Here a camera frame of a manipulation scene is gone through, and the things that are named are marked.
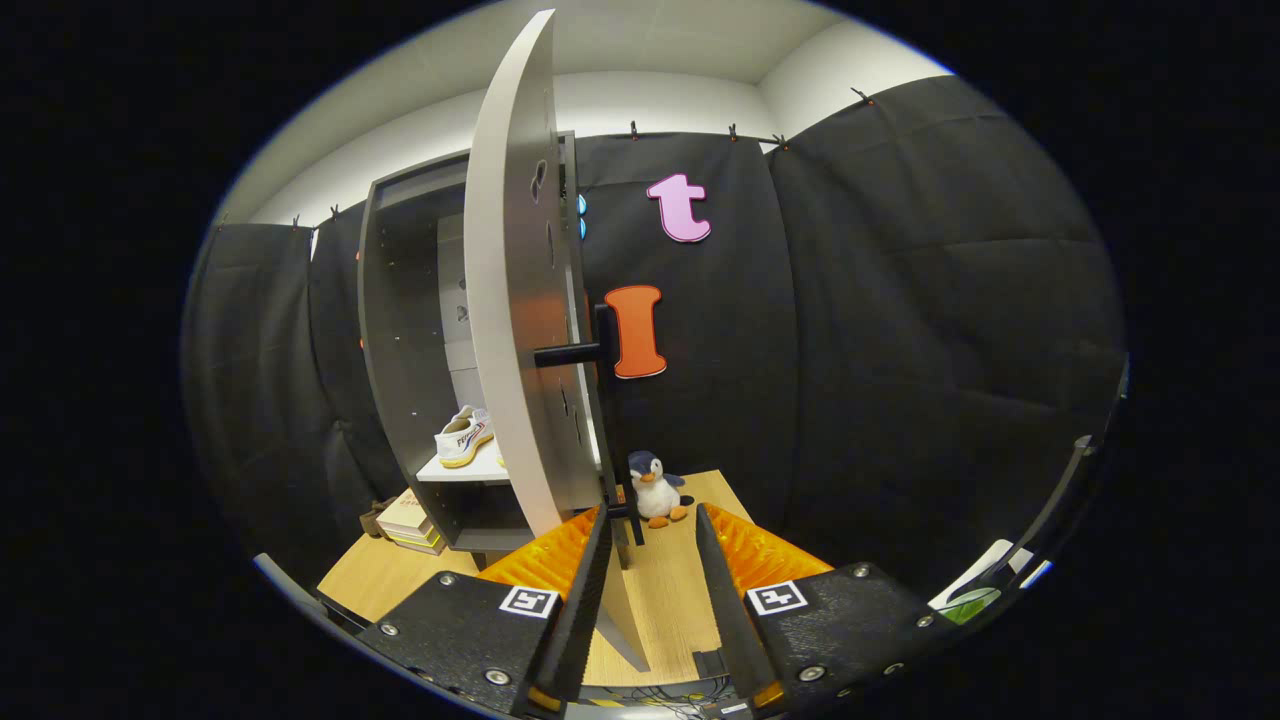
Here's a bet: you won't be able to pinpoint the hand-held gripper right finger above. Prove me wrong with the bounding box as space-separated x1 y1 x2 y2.
694 502 963 711

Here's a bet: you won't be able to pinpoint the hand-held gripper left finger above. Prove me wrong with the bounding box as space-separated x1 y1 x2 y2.
353 502 614 716

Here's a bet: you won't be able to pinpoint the white canvas shoe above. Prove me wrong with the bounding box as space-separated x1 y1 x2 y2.
434 405 496 469

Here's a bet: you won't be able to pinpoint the black door handle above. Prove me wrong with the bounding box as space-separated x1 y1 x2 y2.
533 303 646 548

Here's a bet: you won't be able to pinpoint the grey shoe cabinet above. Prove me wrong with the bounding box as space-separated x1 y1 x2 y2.
357 130 611 556

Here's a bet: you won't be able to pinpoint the penguin plush toy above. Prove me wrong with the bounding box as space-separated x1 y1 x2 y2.
627 450 696 529

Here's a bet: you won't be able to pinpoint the grey yellow edged book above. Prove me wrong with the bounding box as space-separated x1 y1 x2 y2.
385 525 448 557

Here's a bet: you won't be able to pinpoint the beige red cover book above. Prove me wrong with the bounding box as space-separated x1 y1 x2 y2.
376 488 433 536

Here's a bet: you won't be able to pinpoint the green glass cup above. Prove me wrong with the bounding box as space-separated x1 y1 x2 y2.
945 588 1004 627

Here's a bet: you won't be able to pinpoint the white sheet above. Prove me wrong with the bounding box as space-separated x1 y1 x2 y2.
928 538 1053 626

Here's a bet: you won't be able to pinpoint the black backdrop cloth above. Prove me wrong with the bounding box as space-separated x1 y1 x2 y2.
180 75 1131 601

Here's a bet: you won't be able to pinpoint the black curved stand bar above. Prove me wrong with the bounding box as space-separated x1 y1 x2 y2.
1005 435 1098 586

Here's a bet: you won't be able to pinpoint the tangled black cables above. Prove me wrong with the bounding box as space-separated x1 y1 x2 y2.
590 678 746 719

